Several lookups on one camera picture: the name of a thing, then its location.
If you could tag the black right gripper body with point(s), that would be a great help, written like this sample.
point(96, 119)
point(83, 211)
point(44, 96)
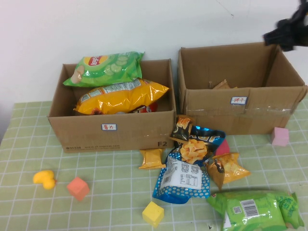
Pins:
point(297, 33)

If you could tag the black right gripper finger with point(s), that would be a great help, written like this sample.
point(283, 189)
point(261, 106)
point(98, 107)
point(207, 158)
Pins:
point(272, 38)
point(284, 24)

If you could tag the brown biscuit package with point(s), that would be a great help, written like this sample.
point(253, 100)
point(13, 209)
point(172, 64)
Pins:
point(221, 85)

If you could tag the small black orange snack pack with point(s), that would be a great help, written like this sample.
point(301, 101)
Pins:
point(181, 131)

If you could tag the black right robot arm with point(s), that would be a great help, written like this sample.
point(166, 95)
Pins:
point(303, 8)

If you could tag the red snack pack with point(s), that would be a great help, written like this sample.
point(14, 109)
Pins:
point(146, 109)

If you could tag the small yellow snack pack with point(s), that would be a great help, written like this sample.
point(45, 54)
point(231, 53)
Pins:
point(152, 158)

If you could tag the large green snack bag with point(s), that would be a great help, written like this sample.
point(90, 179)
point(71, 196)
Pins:
point(260, 214)

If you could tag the blue polka dot snack bag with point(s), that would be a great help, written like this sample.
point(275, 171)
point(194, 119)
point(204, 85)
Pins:
point(180, 190)

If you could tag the large taped cardboard box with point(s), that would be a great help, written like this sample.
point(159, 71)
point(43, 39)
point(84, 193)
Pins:
point(216, 115)

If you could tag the pink foam cube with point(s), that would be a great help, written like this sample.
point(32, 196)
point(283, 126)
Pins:
point(280, 137)

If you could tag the dark blue chip bag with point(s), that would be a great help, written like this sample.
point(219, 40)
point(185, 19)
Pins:
point(211, 139)

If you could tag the red foam block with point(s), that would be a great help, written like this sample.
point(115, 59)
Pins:
point(223, 148)

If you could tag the yellow chip bag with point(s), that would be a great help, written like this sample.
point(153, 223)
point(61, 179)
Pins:
point(125, 98)

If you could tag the green Lay's chip bag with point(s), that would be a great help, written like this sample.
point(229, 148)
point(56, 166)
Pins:
point(108, 69)

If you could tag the cardboard box with F2 print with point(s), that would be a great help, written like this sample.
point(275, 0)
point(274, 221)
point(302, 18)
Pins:
point(84, 134)

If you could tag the yellow foam cube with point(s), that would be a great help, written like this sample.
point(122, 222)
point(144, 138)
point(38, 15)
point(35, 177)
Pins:
point(152, 214)

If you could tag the green checked tablecloth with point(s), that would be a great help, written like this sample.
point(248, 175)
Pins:
point(108, 180)

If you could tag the orange foam cube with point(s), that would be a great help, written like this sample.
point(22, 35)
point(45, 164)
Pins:
point(78, 188)

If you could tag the yellow rubber duck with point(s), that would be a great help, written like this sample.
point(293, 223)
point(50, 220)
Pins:
point(45, 179)

